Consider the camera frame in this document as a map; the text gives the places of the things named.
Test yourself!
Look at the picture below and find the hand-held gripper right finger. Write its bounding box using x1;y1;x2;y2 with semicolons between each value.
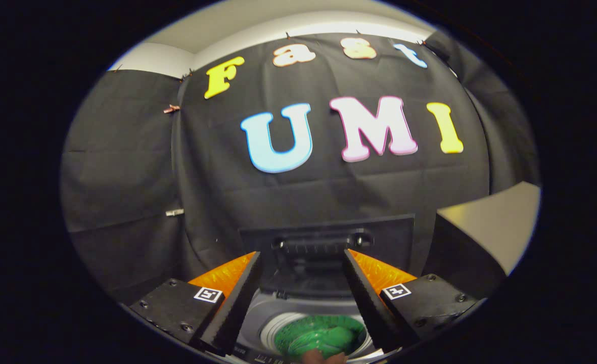
342;249;481;353

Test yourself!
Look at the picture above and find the green polo shirt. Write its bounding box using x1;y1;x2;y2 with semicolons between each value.
274;315;369;360

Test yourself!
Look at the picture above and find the grey-topped white cabinet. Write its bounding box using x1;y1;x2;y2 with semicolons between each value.
422;182;541;299

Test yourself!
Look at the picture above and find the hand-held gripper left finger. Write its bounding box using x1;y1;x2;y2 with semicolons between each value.
129;251;262;356

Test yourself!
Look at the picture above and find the black backdrop cloth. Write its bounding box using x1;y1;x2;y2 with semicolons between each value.
60;33;540;304

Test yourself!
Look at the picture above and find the grey washing machine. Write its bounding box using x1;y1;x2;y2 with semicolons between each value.
233;215;415;364

